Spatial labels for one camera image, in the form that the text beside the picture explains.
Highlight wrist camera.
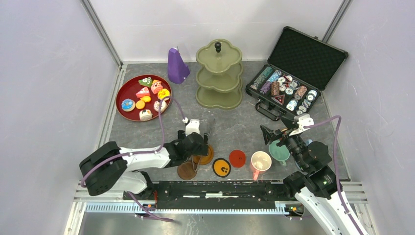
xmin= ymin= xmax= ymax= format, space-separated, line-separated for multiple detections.
xmin=185 ymin=119 xmax=200 ymax=136
xmin=289 ymin=113 xmax=314 ymax=136

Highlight small orange pastry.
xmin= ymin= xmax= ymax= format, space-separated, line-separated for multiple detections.
xmin=140 ymin=95 xmax=151 ymax=103

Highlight blue frosted donut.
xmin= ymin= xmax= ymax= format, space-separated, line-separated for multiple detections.
xmin=121 ymin=98 xmax=136 ymax=112

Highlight teal mug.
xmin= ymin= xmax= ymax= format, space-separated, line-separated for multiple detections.
xmin=268 ymin=140 xmax=290 ymax=166

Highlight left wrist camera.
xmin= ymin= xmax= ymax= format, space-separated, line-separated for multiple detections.
xmin=185 ymin=119 xmax=200 ymax=136

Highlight yellow pink donut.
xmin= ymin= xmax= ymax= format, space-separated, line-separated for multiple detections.
xmin=157 ymin=88 xmax=171 ymax=100

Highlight pink roll cake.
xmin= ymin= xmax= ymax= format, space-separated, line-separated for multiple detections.
xmin=150 ymin=80 xmax=163 ymax=94

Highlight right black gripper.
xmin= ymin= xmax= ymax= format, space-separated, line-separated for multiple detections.
xmin=259 ymin=116 xmax=308 ymax=170

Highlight green cake slice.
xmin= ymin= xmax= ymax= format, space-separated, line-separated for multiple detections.
xmin=138 ymin=77 xmax=153 ymax=88

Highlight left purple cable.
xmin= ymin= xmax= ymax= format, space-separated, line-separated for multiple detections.
xmin=80 ymin=95 xmax=189 ymax=223

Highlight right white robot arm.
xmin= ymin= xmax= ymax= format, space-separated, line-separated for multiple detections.
xmin=260 ymin=114 xmax=367 ymax=235

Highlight red round tray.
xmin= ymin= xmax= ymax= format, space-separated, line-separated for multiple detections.
xmin=115 ymin=74 xmax=172 ymax=122

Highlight pink cake slice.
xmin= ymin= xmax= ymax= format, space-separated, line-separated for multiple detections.
xmin=136 ymin=86 xmax=151 ymax=98

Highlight purple metronome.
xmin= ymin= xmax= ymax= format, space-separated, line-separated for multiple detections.
xmin=167 ymin=47 xmax=190 ymax=85

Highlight green three-tier serving stand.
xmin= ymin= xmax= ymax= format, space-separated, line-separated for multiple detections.
xmin=195 ymin=39 xmax=244 ymax=110

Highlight red triangle all-in button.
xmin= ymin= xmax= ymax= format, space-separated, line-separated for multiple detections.
xmin=272 ymin=94 xmax=285 ymax=105

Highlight black yellow round coaster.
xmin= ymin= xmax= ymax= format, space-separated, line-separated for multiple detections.
xmin=212 ymin=158 xmax=231 ymax=178

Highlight dark wooden round coaster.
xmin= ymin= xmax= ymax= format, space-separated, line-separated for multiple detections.
xmin=177 ymin=161 xmax=197 ymax=180

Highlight red round coaster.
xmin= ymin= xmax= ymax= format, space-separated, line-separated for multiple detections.
xmin=229 ymin=149 xmax=246 ymax=168

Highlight white swirl roll cake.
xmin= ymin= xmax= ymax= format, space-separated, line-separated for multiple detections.
xmin=139 ymin=109 xmax=153 ymax=121

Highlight orange round cookie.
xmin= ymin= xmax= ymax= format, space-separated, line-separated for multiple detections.
xmin=136 ymin=100 xmax=146 ymax=110

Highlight light wooden round coaster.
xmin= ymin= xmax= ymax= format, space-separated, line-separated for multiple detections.
xmin=191 ymin=144 xmax=214 ymax=165

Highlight black poker chip case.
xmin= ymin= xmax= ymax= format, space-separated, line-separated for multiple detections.
xmin=245 ymin=26 xmax=348 ymax=121

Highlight chocolate cream donut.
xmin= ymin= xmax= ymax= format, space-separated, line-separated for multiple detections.
xmin=153 ymin=100 xmax=167 ymax=113

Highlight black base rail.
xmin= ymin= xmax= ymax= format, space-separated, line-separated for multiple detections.
xmin=123 ymin=180 xmax=298 ymax=210

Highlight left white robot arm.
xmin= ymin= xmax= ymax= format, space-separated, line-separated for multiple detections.
xmin=79 ymin=130 xmax=209 ymax=200

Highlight metal tongs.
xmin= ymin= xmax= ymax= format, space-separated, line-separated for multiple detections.
xmin=197 ymin=118 xmax=215 ymax=171

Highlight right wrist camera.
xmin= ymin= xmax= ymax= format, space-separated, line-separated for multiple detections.
xmin=289 ymin=113 xmax=314 ymax=136

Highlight pink cream mug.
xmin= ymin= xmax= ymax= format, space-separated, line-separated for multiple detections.
xmin=250 ymin=151 xmax=272 ymax=180

